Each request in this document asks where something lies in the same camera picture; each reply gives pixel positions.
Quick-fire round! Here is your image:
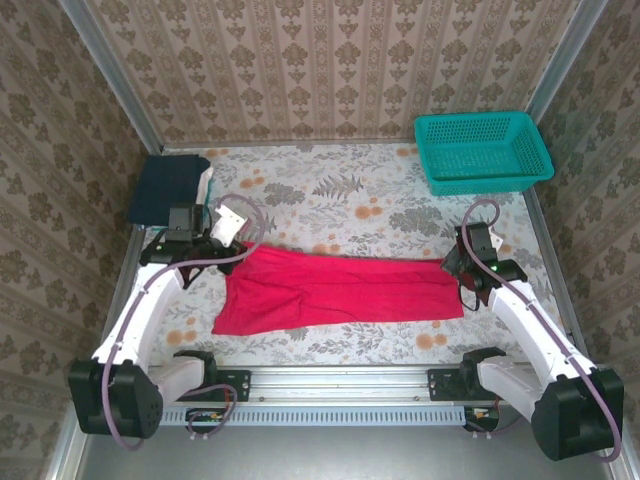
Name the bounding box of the red t-shirt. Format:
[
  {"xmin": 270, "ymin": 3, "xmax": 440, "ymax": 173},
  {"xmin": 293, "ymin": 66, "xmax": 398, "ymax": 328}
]
[{"xmin": 211, "ymin": 241, "xmax": 465, "ymax": 337}]

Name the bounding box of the folded white t-shirt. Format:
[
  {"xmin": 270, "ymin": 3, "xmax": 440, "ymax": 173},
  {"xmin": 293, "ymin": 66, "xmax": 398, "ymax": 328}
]
[{"xmin": 194, "ymin": 167, "xmax": 216, "ymax": 206}]

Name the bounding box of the folded teal t-shirt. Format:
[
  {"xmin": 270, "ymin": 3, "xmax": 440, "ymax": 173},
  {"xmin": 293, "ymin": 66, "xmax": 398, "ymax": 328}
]
[{"xmin": 133, "ymin": 177, "xmax": 217, "ymax": 232}]

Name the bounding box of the folded navy t-shirt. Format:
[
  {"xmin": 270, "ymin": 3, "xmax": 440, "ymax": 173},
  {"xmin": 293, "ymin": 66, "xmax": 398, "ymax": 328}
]
[{"xmin": 127, "ymin": 155, "xmax": 211, "ymax": 227}]

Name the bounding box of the teal plastic basket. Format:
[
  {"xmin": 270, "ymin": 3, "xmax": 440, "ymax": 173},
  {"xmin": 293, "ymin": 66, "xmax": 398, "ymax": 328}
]
[{"xmin": 413, "ymin": 110, "xmax": 555, "ymax": 197}]

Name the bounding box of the floral printed tablecloth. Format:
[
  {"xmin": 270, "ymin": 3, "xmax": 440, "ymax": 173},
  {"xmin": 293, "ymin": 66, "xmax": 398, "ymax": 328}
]
[{"xmin": 112, "ymin": 142, "xmax": 576, "ymax": 369}]

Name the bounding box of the black wiring connector box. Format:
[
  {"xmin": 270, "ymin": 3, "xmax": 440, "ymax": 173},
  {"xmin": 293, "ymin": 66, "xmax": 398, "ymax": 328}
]
[
  {"xmin": 185, "ymin": 407, "xmax": 227, "ymax": 434},
  {"xmin": 463, "ymin": 405, "xmax": 501, "ymax": 432}
]

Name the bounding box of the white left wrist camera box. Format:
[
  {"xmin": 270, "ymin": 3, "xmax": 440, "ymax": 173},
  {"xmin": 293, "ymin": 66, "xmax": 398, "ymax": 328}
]
[{"xmin": 209, "ymin": 204, "xmax": 250, "ymax": 247}]

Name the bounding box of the aluminium frame side bar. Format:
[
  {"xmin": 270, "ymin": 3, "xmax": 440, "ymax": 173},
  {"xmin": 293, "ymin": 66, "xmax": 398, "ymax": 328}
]
[
  {"xmin": 524, "ymin": 189, "xmax": 591, "ymax": 361},
  {"xmin": 94, "ymin": 227, "xmax": 146, "ymax": 366}
]

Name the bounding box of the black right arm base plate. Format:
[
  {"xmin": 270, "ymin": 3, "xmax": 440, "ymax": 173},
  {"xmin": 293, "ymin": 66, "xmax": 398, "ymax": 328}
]
[{"xmin": 427, "ymin": 368, "xmax": 471, "ymax": 402}]

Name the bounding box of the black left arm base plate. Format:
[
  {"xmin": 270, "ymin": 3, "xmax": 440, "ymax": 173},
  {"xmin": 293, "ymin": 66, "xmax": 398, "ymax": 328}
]
[{"xmin": 214, "ymin": 368, "xmax": 251, "ymax": 402}]

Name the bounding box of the aluminium frame post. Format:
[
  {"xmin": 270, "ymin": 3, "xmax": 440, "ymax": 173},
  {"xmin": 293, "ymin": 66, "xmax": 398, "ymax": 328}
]
[
  {"xmin": 57, "ymin": 0, "xmax": 164, "ymax": 154},
  {"xmin": 527, "ymin": 0, "xmax": 609, "ymax": 126}
]

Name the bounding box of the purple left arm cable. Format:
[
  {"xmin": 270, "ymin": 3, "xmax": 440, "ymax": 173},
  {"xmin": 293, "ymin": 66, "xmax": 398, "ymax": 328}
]
[{"xmin": 99, "ymin": 193, "xmax": 269, "ymax": 451}]

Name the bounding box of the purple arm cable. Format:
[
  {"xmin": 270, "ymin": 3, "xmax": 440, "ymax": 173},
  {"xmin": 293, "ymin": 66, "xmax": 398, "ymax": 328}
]
[
  {"xmin": 99, "ymin": 193, "xmax": 269, "ymax": 451},
  {"xmin": 459, "ymin": 198, "xmax": 624, "ymax": 462}
]

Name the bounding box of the aluminium mounting rail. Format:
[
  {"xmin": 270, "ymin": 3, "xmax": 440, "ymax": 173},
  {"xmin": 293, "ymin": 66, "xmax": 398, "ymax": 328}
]
[{"xmin": 149, "ymin": 364, "xmax": 501, "ymax": 406}]

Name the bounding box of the white slotted cable duct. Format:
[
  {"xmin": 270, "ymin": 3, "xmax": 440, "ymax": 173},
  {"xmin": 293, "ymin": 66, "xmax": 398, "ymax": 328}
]
[{"xmin": 159, "ymin": 404, "xmax": 469, "ymax": 427}]

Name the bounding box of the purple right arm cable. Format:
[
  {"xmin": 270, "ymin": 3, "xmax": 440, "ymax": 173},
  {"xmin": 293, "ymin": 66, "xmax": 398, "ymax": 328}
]
[{"xmin": 459, "ymin": 198, "xmax": 624, "ymax": 462}]

